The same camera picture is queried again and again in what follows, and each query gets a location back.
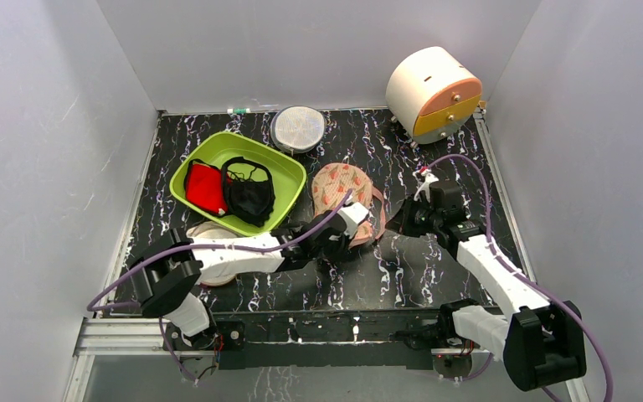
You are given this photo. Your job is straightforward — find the red bra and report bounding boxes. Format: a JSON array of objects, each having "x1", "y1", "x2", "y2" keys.
[{"x1": 183, "y1": 159, "x2": 228, "y2": 216}]

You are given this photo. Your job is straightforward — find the green plastic basin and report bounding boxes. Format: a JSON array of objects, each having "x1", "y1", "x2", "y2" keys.
[{"x1": 169, "y1": 131, "x2": 308, "y2": 239}]

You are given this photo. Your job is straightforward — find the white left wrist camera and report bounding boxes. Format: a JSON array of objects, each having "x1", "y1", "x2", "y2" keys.
[{"x1": 337, "y1": 202, "x2": 369, "y2": 231}]

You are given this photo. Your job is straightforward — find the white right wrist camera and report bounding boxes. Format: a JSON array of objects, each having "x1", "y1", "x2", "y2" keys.
[{"x1": 413, "y1": 167, "x2": 439, "y2": 203}]

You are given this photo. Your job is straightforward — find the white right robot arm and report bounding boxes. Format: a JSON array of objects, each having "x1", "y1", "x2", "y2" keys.
[{"x1": 385, "y1": 174, "x2": 587, "y2": 391}]

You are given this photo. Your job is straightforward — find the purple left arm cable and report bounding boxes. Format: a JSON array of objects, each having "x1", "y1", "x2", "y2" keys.
[{"x1": 86, "y1": 188, "x2": 355, "y2": 384}]

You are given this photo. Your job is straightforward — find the floral mesh laundry bag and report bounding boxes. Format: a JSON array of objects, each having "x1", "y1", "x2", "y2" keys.
[{"x1": 311, "y1": 162, "x2": 386, "y2": 249}]

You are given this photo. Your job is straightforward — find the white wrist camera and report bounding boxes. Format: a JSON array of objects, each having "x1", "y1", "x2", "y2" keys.
[
  {"x1": 337, "y1": 202, "x2": 369, "y2": 231},
  {"x1": 413, "y1": 167, "x2": 439, "y2": 203}
]

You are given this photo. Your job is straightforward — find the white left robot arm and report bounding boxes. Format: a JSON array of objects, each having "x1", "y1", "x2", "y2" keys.
[{"x1": 129, "y1": 215, "x2": 366, "y2": 348}]

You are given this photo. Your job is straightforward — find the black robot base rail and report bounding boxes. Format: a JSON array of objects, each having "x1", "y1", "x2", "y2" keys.
[{"x1": 162, "y1": 310, "x2": 495, "y2": 384}]

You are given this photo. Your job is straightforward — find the round white mini drawer cabinet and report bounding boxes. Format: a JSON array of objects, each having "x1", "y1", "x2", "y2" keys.
[{"x1": 385, "y1": 46, "x2": 483, "y2": 145}]

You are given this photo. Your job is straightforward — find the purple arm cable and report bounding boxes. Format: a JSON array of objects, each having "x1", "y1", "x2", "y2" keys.
[
  {"x1": 86, "y1": 188, "x2": 355, "y2": 384},
  {"x1": 424, "y1": 154, "x2": 615, "y2": 402}
]

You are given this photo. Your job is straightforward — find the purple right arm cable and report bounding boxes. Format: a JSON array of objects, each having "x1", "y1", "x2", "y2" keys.
[{"x1": 424, "y1": 154, "x2": 615, "y2": 402}]

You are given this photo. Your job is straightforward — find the round grey mesh laundry bag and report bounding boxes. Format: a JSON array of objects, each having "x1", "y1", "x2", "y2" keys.
[{"x1": 270, "y1": 106, "x2": 327, "y2": 155}]

